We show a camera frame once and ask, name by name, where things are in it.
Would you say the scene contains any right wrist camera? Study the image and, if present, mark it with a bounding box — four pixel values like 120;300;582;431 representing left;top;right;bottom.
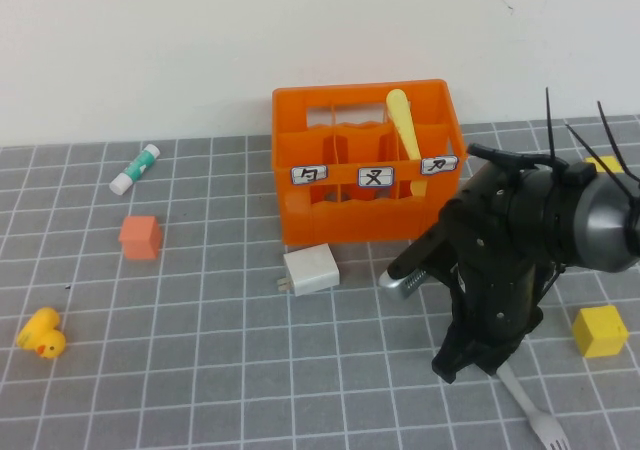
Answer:
378;204;461;302

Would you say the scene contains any yellow rubber duck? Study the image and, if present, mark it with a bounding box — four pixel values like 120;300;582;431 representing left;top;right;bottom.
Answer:
15;305;67;360

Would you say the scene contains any grey plastic fork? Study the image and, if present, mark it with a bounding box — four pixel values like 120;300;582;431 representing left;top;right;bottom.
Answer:
497;364;570;450

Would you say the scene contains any orange plastic cutlery holder crate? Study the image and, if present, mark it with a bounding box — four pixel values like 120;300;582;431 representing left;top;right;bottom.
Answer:
271;78;469;247

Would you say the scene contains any yellow plastic knife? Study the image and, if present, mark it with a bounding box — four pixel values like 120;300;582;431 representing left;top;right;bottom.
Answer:
384;88;430;197

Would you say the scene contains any white green glue stick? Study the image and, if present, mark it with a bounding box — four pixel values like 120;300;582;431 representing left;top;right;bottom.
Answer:
109;143;162;196

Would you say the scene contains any yellow cube block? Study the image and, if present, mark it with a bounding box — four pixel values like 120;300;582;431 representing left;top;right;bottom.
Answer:
584;155;626;176
572;305;630;360

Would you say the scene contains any black zip tie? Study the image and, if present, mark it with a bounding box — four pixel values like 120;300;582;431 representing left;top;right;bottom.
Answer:
544;86;560;167
565;123;640;187
597;100;640;182

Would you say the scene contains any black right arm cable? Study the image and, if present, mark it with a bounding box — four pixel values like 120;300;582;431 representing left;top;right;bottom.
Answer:
466;143;599;186

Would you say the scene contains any orange cube block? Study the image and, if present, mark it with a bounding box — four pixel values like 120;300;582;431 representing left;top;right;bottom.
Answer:
117;214;163;261

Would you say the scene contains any white power adapter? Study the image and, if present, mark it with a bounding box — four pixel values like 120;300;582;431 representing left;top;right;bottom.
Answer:
274;242;342;298

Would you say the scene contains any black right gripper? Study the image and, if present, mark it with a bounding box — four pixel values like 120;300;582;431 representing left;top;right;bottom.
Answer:
431;162;577;384

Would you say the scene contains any grey grid pattern mat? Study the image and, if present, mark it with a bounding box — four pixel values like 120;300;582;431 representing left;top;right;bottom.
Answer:
0;113;640;450

